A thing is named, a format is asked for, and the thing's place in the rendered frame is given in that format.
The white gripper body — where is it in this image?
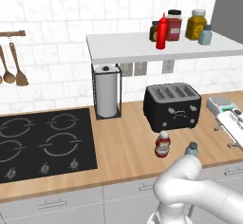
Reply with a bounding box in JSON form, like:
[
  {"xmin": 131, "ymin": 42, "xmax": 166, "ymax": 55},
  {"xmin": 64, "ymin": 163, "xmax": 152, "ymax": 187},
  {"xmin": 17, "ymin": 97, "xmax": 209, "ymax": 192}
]
[{"xmin": 215, "ymin": 111, "xmax": 243, "ymax": 146}]

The pale blue-grey shaker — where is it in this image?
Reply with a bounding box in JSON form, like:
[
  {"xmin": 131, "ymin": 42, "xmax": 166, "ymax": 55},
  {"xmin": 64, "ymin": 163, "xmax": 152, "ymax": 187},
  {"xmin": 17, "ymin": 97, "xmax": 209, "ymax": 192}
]
[
  {"xmin": 197, "ymin": 24, "xmax": 214, "ymax": 47},
  {"xmin": 184, "ymin": 141, "xmax": 199, "ymax": 158}
]

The red ketchup bottle white cap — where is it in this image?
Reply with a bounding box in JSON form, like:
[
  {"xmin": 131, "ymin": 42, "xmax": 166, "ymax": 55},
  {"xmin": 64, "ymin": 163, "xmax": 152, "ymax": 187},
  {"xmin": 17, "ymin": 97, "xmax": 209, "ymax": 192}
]
[{"xmin": 154, "ymin": 130, "xmax": 172, "ymax": 159}]

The red squeeze bottle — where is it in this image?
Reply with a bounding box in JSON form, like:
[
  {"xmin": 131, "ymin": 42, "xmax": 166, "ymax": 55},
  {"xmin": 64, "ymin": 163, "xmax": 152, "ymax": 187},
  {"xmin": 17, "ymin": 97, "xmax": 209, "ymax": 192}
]
[{"xmin": 155, "ymin": 12, "xmax": 169, "ymax": 50}]

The grey tall cabinet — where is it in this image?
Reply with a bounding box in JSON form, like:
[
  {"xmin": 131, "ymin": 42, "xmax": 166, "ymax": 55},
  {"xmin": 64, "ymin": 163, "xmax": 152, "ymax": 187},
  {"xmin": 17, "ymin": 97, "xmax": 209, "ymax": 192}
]
[{"xmin": 210, "ymin": 0, "xmax": 243, "ymax": 46}]

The grey and green kitchen scale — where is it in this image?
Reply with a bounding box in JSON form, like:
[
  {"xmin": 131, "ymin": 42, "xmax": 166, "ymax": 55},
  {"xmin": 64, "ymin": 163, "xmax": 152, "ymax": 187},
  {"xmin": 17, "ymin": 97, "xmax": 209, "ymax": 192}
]
[{"xmin": 205, "ymin": 95, "xmax": 238, "ymax": 115}]

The grey drawer front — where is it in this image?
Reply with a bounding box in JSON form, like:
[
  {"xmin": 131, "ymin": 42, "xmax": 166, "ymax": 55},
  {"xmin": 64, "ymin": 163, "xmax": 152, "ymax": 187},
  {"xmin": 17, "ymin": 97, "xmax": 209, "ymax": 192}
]
[
  {"xmin": 0, "ymin": 185, "xmax": 105, "ymax": 224},
  {"xmin": 102, "ymin": 176, "xmax": 159, "ymax": 204},
  {"xmin": 195, "ymin": 161, "xmax": 243, "ymax": 192}
]

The black four-slot toaster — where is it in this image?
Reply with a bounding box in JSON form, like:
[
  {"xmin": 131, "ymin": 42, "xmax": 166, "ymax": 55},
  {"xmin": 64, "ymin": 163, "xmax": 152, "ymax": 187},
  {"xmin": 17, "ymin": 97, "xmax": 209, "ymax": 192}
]
[{"xmin": 142, "ymin": 82, "xmax": 203, "ymax": 134}]

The yellow jar with grey lid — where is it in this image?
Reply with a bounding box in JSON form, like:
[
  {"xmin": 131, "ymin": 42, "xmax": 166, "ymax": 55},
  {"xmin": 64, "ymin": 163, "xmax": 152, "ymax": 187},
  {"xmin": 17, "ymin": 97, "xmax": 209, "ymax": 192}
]
[{"xmin": 185, "ymin": 9, "xmax": 208, "ymax": 42}]

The red jar with black lid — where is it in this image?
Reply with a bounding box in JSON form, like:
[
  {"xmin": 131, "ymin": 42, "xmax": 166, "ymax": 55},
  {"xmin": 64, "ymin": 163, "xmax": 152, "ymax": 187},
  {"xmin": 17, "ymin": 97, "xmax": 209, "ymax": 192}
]
[{"xmin": 166, "ymin": 9, "xmax": 184, "ymax": 42}]

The dark brown jar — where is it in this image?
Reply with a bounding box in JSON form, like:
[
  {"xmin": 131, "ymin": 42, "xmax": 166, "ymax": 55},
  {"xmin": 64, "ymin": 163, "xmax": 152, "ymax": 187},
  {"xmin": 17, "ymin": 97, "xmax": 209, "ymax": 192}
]
[{"xmin": 149, "ymin": 20, "xmax": 159, "ymax": 43}]

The white paper towel roll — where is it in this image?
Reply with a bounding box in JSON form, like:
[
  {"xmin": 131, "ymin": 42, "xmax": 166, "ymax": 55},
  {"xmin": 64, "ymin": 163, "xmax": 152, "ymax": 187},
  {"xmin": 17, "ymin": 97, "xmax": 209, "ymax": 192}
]
[{"xmin": 94, "ymin": 65, "xmax": 120, "ymax": 119}]

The grey cupboard door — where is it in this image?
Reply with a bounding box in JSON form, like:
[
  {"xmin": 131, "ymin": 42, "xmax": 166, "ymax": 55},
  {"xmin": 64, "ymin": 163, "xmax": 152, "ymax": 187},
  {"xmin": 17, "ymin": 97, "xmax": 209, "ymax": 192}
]
[
  {"xmin": 103, "ymin": 195, "xmax": 160, "ymax": 224},
  {"xmin": 6, "ymin": 202, "xmax": 107, "ymax": 224}
]

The black hob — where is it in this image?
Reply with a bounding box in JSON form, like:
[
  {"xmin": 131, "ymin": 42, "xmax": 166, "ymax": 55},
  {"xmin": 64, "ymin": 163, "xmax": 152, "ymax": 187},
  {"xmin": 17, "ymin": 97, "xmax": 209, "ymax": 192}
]
[{"xmin": 0, "ymin": 107, "xmax": 99, "ymax": 185}]

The grey hob knob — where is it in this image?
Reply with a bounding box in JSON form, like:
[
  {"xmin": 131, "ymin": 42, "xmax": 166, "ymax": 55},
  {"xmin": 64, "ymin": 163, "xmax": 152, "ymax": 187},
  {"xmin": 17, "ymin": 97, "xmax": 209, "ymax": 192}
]
[
  {"xmin": 39, "ymin": 162, "xmax": 51, "ymax": 176},
  {"xmin": 6, "ymin": 167, "xmax": 18, "ymax": 180}
]

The wooden spatula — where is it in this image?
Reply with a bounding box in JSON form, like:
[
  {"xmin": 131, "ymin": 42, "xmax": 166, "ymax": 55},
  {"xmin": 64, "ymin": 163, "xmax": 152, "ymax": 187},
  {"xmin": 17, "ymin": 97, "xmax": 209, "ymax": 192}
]
[{"xmin": 8, "ymin": 42, "xmax": 30, "ymax": 87}]

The wooden spoon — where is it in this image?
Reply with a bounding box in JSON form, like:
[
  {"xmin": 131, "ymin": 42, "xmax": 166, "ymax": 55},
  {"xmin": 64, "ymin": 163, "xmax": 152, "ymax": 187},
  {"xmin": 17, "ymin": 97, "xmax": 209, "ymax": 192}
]
[{"xmin": 0, "ymin": 44, "xmax": 16, "ymax": 85}]

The grey drawer handle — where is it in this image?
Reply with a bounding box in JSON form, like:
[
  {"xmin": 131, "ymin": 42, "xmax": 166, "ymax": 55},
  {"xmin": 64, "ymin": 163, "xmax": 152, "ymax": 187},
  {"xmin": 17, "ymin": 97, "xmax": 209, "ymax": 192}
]
[
  {"xmin": 223, "ymin": 166, "xmax": 243, "ymax": 177},
  {"xmin": 38, "ymin": 198, "xmax": 68, "ymax": 211},
  {"xmin": 138, "ymin": 182, "xmax": 157, "ymax": 192}
]

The grey wall outlet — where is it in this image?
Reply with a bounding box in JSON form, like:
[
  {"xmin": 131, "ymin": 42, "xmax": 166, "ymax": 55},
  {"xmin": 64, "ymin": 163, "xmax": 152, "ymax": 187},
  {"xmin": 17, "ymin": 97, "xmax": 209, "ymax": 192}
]
[
  {"xmin": 133, "ymin": 61, "xmax": 149, "ymax": 77},
  {"xmin": 161, "ymin": 59, "xmax": 176, "ymax": 75}
]

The white wall shelf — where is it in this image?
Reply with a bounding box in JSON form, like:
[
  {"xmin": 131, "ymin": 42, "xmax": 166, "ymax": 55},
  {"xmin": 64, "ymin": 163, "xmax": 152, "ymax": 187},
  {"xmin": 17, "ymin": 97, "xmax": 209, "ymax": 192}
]
[{"xmin": 85, "ymin": 29, "xmax": 243, "ymax": 66}]

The black wire towel holder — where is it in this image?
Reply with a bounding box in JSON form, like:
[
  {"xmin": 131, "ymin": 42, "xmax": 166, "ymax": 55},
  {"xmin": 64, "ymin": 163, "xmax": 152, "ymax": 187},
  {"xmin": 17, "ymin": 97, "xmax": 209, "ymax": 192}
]
[{"xmin": 90, "ymin": 63, "xmax": 123, "ymax": 121}]

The wooden utensil rail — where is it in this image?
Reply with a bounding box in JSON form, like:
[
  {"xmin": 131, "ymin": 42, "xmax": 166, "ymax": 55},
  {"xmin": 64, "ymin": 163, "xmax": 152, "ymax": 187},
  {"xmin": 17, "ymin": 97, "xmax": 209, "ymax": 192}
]
[{"xmin": 0, "ymin": 29, "xmax": 27, "ymax": 38}]

